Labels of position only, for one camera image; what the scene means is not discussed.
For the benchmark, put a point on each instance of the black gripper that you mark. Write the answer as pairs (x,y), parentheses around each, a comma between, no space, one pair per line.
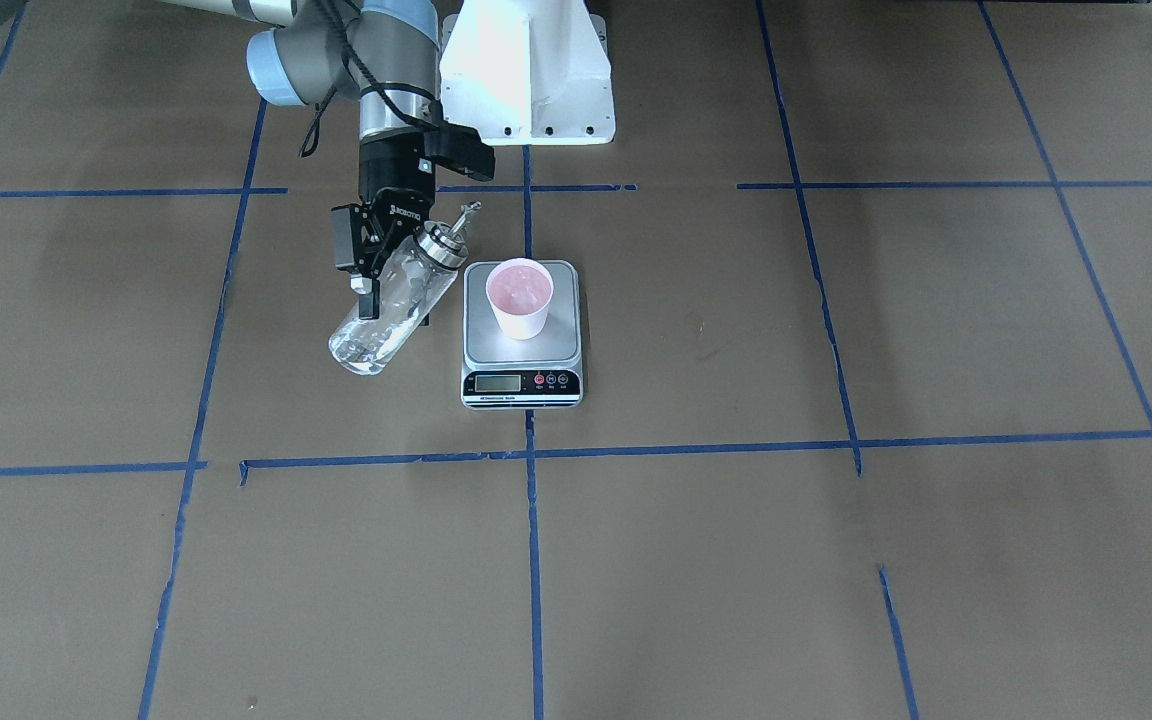
(391,180)

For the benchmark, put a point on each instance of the clear glass sauce bottle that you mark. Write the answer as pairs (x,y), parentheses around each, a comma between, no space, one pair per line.
(433,254)

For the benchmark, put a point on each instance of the pink paper cup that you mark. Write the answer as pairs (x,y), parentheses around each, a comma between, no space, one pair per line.
(519,291)

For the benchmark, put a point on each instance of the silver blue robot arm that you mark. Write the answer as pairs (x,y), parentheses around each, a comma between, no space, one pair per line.
(336,50)

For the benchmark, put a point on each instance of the silver digital kitchen scale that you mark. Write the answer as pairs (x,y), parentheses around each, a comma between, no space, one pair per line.
(544,371)

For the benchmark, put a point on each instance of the brown paper table cover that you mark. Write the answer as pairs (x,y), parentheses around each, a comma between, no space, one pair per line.
(868,428)

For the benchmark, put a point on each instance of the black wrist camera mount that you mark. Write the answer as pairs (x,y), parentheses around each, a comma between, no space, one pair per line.
(460,149)

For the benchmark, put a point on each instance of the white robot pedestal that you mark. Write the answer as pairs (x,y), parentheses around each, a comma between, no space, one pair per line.
(533,73)

